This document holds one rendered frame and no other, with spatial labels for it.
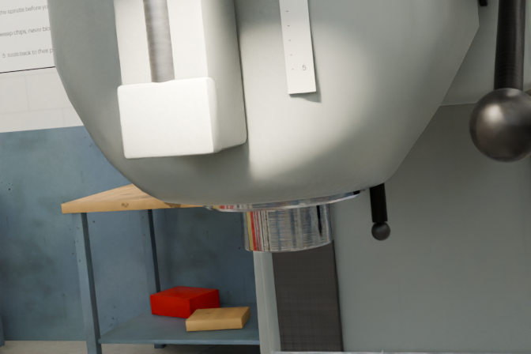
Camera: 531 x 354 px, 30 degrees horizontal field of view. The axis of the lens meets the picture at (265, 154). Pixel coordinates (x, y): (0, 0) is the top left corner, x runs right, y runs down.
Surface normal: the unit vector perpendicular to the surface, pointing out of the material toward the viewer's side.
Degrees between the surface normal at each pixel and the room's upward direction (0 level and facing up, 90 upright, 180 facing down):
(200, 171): 111
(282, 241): 90
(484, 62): 90
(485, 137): 100
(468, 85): 117
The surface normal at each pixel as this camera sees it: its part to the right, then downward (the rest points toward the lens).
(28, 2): -0.34, 0.11
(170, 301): -0.64, 0.12
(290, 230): 0.04, 0.07
